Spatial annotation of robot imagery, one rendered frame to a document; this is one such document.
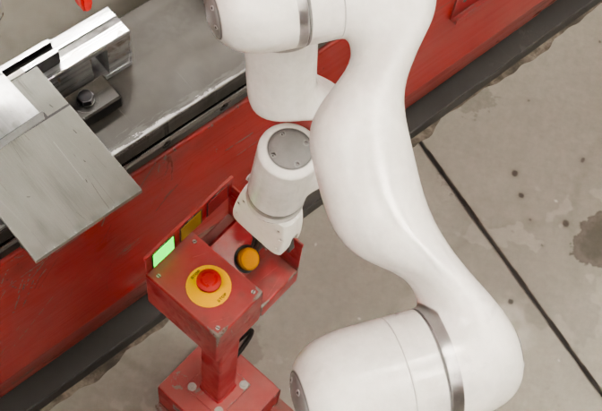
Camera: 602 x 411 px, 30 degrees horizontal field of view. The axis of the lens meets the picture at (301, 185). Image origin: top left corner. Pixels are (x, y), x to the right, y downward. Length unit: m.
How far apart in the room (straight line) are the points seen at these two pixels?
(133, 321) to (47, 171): 0.96
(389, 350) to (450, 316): 0.07
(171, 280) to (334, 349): 0.74
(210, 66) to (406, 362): 0.90
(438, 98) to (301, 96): 1.52
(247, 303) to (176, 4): 0.53
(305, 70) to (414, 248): 0.35
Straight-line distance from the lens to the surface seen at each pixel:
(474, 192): 2.81
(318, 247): 2.68
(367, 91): 1.08
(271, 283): 1.87
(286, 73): 1.34
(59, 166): 1.64
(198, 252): 1.81
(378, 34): 1.10
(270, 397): 2.42
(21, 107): 1.69
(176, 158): 1.94
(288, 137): 1.47
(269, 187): 1.49
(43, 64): 1.74
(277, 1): 1.07
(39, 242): 1.59
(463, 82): 2.91
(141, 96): 1.84
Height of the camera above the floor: 2.43
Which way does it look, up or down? 62 degrees down
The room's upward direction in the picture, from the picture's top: 10 degrees clockwise
